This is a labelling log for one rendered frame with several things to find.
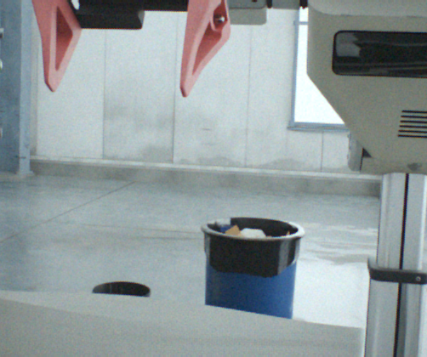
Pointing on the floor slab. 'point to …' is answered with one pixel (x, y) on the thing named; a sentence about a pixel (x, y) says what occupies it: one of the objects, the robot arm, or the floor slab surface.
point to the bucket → (123, 289)
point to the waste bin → (252, 265)
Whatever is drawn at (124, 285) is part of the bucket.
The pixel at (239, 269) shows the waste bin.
